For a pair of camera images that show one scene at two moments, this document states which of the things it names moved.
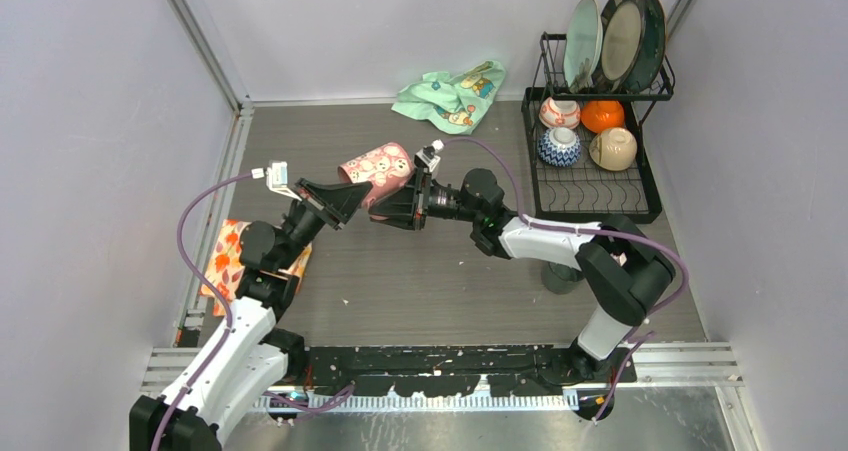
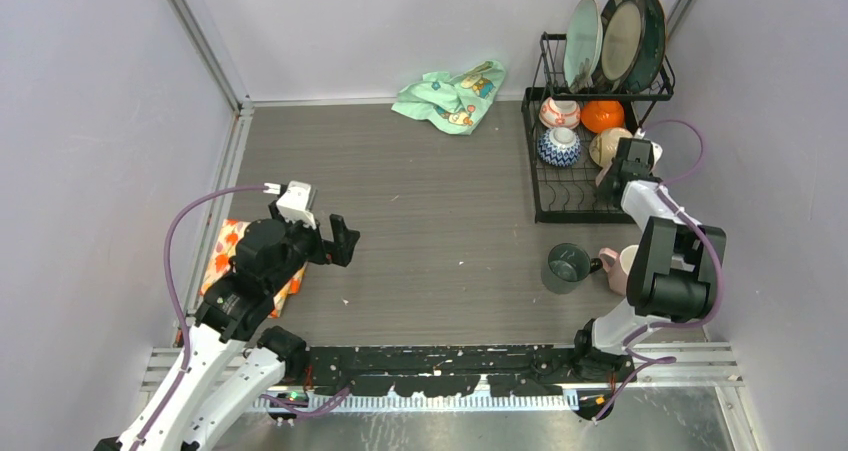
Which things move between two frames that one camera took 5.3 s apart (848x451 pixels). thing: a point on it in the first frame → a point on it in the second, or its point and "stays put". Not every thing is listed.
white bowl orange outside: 598,115 stays put
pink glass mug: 388,168 → 602,173
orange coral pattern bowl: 560,114 stays put
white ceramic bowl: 613,148 stays put
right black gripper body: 445,204 → 602,186
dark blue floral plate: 654,45 stays put
